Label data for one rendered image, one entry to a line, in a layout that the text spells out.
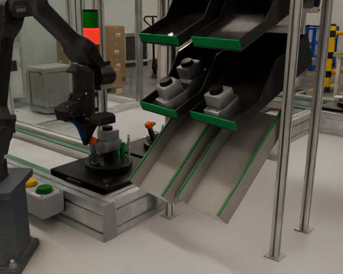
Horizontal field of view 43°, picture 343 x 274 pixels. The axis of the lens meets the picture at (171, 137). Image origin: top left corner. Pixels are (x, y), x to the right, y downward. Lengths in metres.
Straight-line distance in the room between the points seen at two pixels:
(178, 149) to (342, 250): 0.47
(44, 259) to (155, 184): 0.31
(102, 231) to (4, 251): 0.24
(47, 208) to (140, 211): 0.25
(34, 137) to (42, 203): 0.63
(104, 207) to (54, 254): 0.16
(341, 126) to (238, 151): 1.18
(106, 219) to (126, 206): 0.07
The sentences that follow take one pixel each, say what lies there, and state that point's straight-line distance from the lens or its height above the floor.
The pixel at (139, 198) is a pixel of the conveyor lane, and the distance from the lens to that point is 1.20.
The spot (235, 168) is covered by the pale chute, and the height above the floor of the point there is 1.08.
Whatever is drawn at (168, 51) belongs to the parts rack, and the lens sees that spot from 1.13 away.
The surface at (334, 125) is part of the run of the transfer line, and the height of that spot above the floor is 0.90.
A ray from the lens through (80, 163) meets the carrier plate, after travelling 1.36.
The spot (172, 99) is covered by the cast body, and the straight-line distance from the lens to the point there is 1.00.
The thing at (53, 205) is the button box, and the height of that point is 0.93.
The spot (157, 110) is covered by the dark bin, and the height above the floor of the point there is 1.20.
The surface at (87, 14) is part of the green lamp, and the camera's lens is 1.44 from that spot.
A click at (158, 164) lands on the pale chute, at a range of 1.12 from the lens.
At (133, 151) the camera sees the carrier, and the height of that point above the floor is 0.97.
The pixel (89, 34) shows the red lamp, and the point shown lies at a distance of 1.44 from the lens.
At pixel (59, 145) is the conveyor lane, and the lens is 1.64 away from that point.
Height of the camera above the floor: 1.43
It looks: 17 degrees down
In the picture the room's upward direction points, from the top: 1 degrees clockwise
